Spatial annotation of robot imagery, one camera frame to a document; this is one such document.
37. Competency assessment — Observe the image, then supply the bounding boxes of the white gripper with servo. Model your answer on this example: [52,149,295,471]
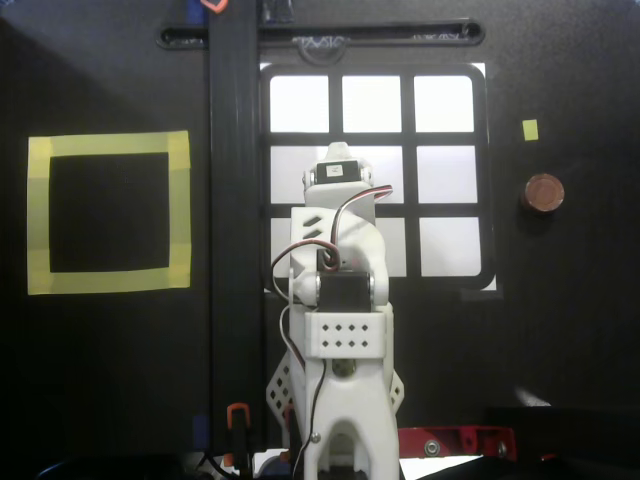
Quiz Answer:
[301,141,377,224]

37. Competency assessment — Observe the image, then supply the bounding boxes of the brown wooden disc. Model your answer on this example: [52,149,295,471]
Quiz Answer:
[519,172,566,215]

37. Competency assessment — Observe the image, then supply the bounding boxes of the white grid sheet black lines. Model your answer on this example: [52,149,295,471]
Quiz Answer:
[258,62,499,293]

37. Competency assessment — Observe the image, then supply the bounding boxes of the black flat beam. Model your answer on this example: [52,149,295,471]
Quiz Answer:
[208,14,262,451]

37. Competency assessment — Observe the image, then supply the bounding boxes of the black slotted bar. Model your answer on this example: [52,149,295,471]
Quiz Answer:
[157,18,487,64]

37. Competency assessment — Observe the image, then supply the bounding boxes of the blue tape piece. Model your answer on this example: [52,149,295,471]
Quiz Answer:
[192,414,211,449]
[185,0,211,25]

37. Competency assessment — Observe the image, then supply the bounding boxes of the yellow tape square outline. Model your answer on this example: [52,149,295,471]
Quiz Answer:
[27,130,192,296]

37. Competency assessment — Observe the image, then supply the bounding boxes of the red bar clamp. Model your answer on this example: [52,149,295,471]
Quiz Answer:
[398,424,517,460]

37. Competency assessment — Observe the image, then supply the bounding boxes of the white paper sheet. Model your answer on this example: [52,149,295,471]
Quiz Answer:
[399,453,484,480]

